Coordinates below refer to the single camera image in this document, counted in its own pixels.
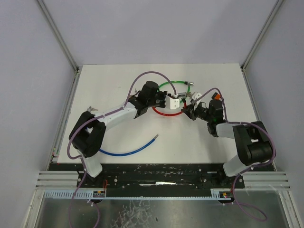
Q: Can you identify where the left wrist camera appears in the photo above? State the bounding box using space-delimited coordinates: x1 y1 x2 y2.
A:
165 95 180 110

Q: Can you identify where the red cable lock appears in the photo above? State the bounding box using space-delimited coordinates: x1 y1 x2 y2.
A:
152 91 191 117

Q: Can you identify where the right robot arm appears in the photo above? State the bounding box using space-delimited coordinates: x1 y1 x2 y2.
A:
181 99 276 188

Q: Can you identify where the blue cable lock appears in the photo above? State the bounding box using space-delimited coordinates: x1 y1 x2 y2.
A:
84 126 158 158

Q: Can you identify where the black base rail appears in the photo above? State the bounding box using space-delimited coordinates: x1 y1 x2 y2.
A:
82 163 235 189

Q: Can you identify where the aluminium frame post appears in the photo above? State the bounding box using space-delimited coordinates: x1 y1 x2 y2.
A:
36 0 79 72
240 0 285 72

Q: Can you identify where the orange padlock with keys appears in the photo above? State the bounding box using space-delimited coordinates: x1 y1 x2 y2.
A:
212 93 221 100

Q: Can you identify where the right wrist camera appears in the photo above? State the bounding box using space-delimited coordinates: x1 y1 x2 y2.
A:
190 92 202 104

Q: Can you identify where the right aluminium frame post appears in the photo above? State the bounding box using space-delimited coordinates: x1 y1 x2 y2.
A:
240 0 285 72

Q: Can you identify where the green cable lock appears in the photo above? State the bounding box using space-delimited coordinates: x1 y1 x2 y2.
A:
157 80 194 98

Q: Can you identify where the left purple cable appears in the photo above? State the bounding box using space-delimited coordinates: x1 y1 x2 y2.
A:
66 71 178 228

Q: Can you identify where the left aluminium frame post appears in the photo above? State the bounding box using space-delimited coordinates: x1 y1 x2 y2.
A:
36 0 79 72

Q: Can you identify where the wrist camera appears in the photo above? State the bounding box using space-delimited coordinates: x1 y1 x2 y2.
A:
165 95 180 110
190 92 202 104

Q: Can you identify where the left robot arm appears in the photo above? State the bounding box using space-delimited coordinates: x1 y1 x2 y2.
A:
68 81 171 188

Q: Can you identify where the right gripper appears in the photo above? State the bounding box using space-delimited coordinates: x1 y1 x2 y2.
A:
181 102 213 123

